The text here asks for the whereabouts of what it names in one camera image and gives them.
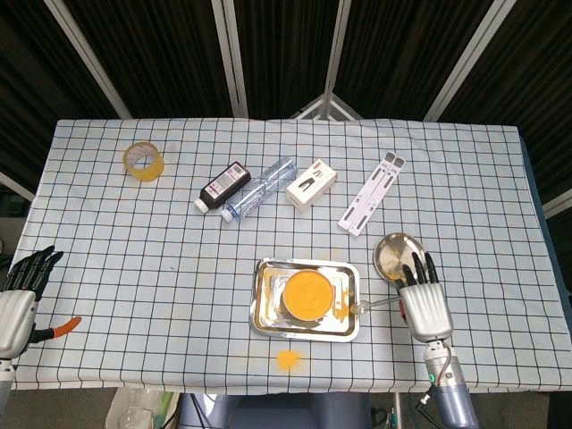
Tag black arm cable with plug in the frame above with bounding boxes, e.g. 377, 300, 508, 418
415, 352, 452, 412

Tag small stainless steel tray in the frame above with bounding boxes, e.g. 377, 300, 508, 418
257, 263, 354, 334

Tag spilled yellow powder pile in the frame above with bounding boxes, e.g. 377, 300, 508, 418
274, 349, 305, 372

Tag large stainless steel tray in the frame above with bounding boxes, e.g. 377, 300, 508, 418
248, 257, 361, 343

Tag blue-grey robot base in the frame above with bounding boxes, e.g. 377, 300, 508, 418
178, 392, 374, 429

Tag dark folding screen white frames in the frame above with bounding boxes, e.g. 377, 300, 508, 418
0, 0, 572, 220

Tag brown medicine bottle white cap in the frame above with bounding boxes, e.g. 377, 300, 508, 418
193, 161, 252, 214

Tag white cardboard product box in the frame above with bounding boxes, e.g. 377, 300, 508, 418
285, 159, 338, 214

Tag yellow packing tape roll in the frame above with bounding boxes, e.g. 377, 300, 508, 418
122, 141, 165, 182

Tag silver spoon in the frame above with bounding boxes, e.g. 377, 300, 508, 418
350, 295, 401, 315

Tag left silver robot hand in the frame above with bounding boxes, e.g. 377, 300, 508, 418
0, 245, 83, 358

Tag clear plastic bag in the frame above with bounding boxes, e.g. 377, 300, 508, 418
105, 386, 180, 429

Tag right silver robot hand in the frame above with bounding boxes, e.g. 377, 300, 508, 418
395, 252, 455, 343

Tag beige bowl of yellow powder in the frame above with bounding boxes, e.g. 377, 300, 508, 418
280, 269, 337, 322

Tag oval stainless steel dish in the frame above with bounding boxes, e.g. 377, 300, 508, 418
373, 231, 429, 287

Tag clear plastic water bottle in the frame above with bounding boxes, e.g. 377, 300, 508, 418
220, 156, 299, 223

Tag white black checked tablecloth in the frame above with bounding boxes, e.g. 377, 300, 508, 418
8, 117, 572, 395

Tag white folding laptop stand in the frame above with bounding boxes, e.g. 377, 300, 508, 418
337, 151, 407, 236

